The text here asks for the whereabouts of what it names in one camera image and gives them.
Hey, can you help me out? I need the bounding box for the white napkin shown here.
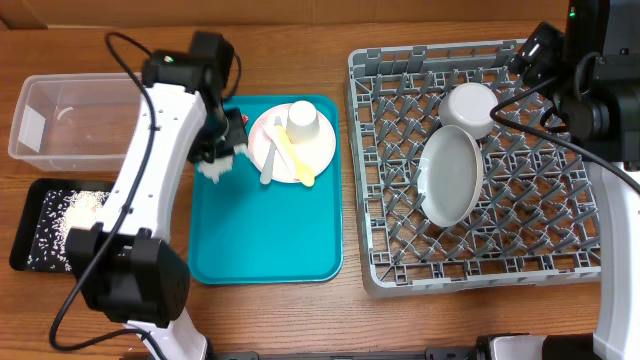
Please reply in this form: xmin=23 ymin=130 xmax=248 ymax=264
xmin=195 ymin=144 xmax=251 ymax=184

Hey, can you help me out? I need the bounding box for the white paper cup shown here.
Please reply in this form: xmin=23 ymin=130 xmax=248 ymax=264
xmin=286 ymin=100 xmax=320 ymax=144

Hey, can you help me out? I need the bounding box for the grey bowl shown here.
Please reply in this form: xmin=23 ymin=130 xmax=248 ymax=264
xmin=438 ymin=83 xmax=498 ymax=139

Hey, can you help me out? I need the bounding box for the grey plate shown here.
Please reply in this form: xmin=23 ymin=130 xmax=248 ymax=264
xmin=417 ymin=125 xmax=484 ymax=227

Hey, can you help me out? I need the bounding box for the white rice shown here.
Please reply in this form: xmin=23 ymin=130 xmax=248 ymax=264
xmin=26 ymin=190 xmax=109 ymax=273

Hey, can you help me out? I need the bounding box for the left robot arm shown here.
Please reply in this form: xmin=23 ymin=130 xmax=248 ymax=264
xmin=65 ymin=31 xmax=248 ymax=359

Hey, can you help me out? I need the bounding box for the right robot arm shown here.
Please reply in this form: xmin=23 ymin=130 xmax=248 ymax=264
xmin=490 ymin=0 xmax=639 ymax=359

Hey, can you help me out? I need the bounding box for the grey dishwasher rack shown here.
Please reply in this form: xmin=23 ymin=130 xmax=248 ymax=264
xmin=345 ymin=40 xmax=600 ymax=298

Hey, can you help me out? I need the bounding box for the black waste tray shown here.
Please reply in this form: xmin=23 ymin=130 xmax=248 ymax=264
xmin=9 ymin=178 xmax=113 ymax=273

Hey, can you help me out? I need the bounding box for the pink plate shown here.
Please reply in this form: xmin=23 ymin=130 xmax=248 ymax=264
xmin=248 ymin=103 xmax=337 ymax=175

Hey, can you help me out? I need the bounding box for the yellow plastic spoon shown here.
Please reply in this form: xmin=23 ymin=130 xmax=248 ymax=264
xmin=275 ymin=125 xmax=315 ymax=187

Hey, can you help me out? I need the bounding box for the teal serving tray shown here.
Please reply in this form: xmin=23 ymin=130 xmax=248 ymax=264
xmin=188 ymin=95 xmax=343 ymax=285

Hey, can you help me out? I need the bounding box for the clear plastic bin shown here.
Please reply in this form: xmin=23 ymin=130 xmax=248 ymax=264
xmin=8 ymin=73 xmax=141 ymax=172

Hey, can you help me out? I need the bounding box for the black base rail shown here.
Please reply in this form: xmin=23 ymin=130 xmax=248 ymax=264
xmin=206 ymin=347 xmax=490 ymax=360

